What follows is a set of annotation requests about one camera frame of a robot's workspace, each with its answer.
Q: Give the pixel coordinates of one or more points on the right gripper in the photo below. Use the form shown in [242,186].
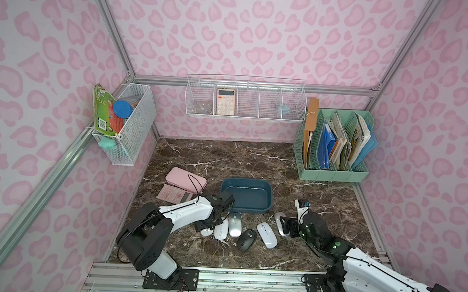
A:
[290,225]

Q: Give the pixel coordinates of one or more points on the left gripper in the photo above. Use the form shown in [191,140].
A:
[223,208]

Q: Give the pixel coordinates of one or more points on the silver white mouse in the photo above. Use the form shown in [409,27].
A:
[279,223]

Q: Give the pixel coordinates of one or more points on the white rounded mouse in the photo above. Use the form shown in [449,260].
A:
[221,230]

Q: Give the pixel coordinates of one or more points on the white ribbed mouse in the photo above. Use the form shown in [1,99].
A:
[207,232]

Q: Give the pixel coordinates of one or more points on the teal storage box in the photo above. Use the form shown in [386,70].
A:
[251,196]

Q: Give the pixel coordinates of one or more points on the black Lecoo mouse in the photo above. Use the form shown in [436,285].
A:
[246,240]

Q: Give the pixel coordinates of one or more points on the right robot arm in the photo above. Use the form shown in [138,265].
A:
[350,269]

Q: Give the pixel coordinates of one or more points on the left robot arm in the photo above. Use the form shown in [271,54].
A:
[144,237]

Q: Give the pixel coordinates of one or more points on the pink pencil case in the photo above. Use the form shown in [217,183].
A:
[185,180]

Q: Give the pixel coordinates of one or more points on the pink calculator on table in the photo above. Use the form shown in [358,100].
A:
[174,195]

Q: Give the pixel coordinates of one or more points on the green file organizer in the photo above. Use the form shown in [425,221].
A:
[351,131]

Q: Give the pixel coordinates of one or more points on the pink calculator in basket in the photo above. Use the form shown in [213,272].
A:
[226,102]

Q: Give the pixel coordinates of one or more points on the light blue folder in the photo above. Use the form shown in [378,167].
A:
[369,146]

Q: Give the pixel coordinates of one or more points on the brown folder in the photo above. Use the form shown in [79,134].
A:
[310,126]

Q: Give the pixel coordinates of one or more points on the blue round lid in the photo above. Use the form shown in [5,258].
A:
[122,109]

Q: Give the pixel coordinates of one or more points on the green card package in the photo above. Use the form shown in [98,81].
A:
[104,118]

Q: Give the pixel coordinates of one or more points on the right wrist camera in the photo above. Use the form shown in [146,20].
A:
[302,207]

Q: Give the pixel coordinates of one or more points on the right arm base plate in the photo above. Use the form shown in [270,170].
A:
[321,283]

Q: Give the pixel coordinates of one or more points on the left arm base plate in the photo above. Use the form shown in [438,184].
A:
[181,279]

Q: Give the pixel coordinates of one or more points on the white wire shelf basket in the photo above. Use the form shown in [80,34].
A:
[256,97]

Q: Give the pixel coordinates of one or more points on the white wire basket left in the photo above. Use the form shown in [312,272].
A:
[133,131]

